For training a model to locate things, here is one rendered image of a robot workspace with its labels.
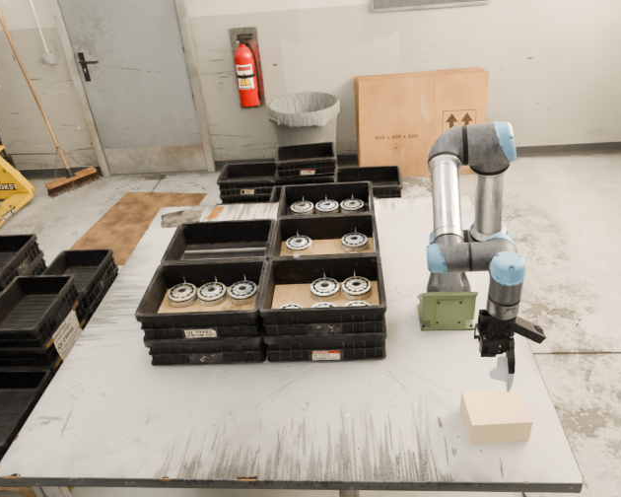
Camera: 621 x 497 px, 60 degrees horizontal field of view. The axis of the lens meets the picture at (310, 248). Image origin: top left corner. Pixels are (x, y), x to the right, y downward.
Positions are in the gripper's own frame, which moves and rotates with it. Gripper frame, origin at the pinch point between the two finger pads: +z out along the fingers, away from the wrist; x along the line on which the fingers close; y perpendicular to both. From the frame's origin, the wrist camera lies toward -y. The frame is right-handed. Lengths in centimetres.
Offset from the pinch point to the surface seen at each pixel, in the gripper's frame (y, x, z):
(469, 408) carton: 7.3, 0.4, 13.6
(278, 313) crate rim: 60, -28, -1
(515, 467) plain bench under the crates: -1.6, 14.1, 21.1
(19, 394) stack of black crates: 184, -64, 64
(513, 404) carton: -4.7, -0.2, 13.6
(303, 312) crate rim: 53, -28, -1
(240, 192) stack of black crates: 102, -224, 51
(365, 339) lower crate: 33.7, -27.0, 10.8
